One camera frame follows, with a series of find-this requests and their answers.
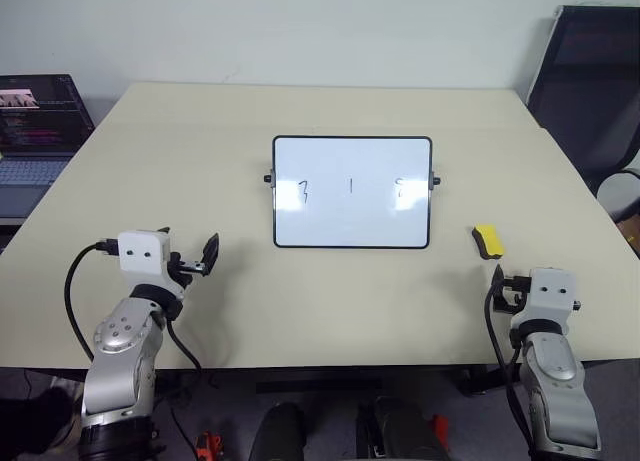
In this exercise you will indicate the orange and black tool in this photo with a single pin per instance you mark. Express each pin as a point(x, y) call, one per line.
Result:
point(207, 446)

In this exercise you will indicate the open grey laptop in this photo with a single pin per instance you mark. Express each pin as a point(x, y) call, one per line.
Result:
point(30, 131)

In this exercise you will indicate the black mesh office chair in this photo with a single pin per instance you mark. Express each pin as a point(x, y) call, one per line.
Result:
point(585, 96)

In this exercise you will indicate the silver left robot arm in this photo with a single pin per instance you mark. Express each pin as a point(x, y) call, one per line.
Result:
point(120, 341)

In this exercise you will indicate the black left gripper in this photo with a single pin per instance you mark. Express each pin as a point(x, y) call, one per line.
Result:
point(186, 268)

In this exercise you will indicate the yellow and black eraser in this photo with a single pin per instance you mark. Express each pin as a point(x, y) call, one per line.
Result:
point(487, 238)

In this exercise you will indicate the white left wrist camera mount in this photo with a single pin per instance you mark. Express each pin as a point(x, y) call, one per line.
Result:
point(142, 256)

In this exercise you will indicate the white rounded chair part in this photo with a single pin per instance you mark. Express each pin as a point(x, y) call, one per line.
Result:
point(622, 191)

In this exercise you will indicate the brown cardboard box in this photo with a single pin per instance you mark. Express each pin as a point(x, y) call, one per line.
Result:
point(631, 236)

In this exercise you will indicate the small black-framed whiteboard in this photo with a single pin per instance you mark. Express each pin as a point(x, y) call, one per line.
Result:
point(350, 216)

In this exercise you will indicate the small red object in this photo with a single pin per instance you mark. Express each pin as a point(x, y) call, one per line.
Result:
point(439, 426)

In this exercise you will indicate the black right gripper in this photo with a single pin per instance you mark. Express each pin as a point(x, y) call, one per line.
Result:
point(512, 295)

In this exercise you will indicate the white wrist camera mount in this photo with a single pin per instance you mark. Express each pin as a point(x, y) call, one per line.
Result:
point(550, 293)
point(142, 256)

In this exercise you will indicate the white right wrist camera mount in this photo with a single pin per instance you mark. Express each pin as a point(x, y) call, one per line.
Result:
point(550, 293)

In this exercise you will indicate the dark rounded shape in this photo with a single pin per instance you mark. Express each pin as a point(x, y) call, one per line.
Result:
point(405, 431)

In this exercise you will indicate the black table frame bar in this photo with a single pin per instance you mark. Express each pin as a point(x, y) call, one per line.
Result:
point(320, 385)

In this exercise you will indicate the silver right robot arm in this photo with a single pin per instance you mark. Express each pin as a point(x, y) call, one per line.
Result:
point(555, 381)

